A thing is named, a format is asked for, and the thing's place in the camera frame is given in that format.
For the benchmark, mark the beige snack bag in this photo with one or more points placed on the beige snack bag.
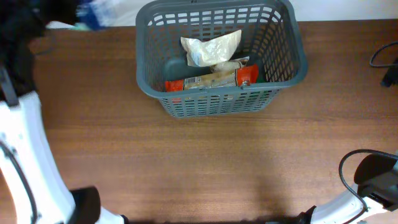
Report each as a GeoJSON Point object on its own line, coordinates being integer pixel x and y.
{"type": "Point", "coordinates": [212, 52]}
{"type": "Point", "coordinates": [230, 65]}

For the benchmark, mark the orange pasta package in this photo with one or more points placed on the orange pasta package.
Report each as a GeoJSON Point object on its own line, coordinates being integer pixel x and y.
{"type": "Point", "coordinates": [238, 77]}

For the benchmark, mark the Kleenex tissue multipack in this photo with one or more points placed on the Kleenex tissue multipack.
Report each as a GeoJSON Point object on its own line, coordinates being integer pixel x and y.
{"type": "Point", "coordinates": [96, 14]}

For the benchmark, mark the green round cup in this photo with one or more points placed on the green round cup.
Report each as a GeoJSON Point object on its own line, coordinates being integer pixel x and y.
{"type": "Point", "coordinates": [260, 78]}

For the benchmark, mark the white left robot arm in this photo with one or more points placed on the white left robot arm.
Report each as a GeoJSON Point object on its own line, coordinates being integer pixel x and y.
{"type": "Point", "coordinates": [27, 164]}

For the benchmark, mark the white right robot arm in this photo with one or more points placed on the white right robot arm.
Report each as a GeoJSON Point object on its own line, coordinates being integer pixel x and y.
{"type": "Point", "coordinates": [374, 191]}

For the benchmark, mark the grey plastic basket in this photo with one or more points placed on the grey plastic basket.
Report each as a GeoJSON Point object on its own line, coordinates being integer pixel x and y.
{"type": "Point", "coordinates": [270, 37]}

